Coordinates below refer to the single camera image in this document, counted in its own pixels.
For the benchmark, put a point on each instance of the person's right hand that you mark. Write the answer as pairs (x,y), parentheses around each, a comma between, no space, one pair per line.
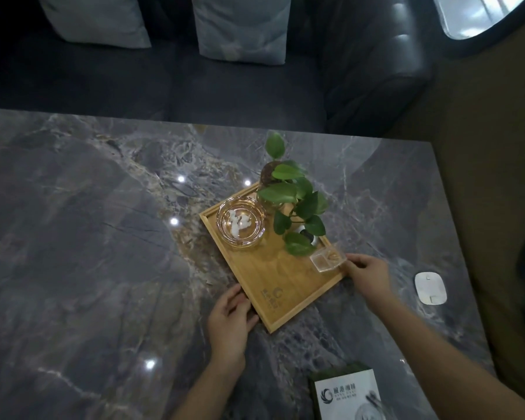
(369,279)

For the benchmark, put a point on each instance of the person's left hand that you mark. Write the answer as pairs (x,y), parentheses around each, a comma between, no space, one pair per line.
(228,328)

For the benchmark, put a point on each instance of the person's right thumb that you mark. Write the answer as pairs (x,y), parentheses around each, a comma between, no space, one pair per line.
(348,270)

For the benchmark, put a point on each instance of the person's left thumb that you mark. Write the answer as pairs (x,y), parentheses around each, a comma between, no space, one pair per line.
(253,322)

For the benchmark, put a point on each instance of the wooden tray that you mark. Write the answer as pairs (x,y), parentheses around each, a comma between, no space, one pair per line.
(280,279)

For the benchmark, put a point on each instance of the person's left forearm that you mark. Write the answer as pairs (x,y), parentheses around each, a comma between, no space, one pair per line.
(201,395)

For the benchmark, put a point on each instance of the person's right forearm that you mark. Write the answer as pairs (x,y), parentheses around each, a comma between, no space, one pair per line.
(442,371)

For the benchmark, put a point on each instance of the small clear plastic box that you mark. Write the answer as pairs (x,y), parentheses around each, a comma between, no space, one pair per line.
(328,258)

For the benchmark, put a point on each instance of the white oval device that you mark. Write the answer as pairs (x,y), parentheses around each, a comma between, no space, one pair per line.
(430,288)

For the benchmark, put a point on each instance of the green plant in glass vase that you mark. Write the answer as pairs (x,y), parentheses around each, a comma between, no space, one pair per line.
(288,192)

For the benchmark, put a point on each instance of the round glass ashtray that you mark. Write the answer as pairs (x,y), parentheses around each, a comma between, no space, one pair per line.
(240,223)

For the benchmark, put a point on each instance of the white crumpled tissue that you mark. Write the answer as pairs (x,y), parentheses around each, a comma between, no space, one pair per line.
(238,223)

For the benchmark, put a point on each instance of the green and white booklet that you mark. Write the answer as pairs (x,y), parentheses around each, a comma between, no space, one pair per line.
(345,395)

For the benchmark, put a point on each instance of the dark leather sofa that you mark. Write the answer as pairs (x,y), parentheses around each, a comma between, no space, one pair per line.
(245,91)

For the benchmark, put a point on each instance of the grey cushion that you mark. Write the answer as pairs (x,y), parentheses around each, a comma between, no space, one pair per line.
(96,19)
(243,26)

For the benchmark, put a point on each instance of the oval black-framed mirror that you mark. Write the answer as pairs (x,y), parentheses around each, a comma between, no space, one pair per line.
(477,17)

